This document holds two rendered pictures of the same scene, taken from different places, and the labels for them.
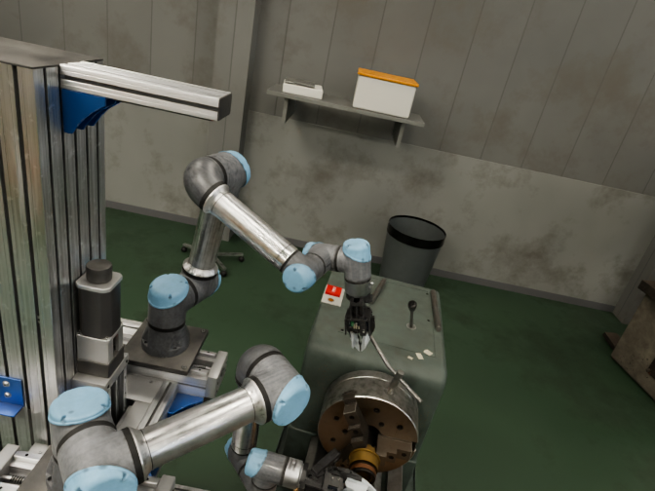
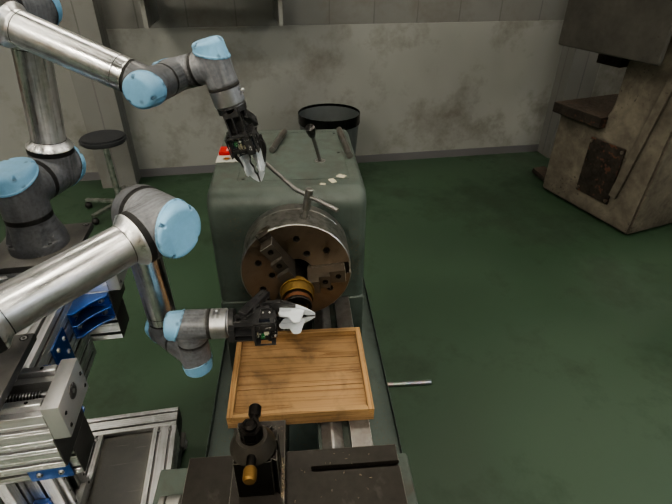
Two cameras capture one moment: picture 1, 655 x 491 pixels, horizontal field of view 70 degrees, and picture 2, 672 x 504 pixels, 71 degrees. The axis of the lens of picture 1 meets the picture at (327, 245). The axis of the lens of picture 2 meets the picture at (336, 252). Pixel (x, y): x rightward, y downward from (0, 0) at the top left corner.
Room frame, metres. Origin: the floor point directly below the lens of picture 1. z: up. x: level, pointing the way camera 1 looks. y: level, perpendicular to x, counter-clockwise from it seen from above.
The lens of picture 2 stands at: (-0.03, -0.18, 1.85)
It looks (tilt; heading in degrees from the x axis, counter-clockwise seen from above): 33 degrees down; 351
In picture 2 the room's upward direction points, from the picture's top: straight up
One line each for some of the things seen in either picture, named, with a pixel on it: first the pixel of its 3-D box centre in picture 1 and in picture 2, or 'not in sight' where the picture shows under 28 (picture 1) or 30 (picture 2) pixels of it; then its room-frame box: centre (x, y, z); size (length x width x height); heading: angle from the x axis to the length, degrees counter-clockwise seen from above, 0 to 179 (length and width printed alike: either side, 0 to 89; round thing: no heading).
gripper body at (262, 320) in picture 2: (322, 483); (254, 323); (0.88, -0.12, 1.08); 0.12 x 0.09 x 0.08; 85
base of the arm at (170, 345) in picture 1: (166, 329); (34, 228); (1.20, 0.45, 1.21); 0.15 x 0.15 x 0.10
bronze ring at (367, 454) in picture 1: (364, 464); (297, 295); (0.97, -0.24, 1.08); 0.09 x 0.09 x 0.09; 86
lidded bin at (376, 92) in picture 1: (383, 93); not in sight; (4.02, -0.18, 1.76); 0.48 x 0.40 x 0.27; 91
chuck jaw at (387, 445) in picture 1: (396, 449); (329, 274); (1.04, -0.34, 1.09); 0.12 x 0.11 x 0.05; 85
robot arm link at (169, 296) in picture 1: (169, 299); (20, 188); (1.21, 0.45, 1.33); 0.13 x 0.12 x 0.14; 160
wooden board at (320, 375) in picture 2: not in sight; (300, 372); (0.88, -0.23, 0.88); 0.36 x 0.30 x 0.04; 85
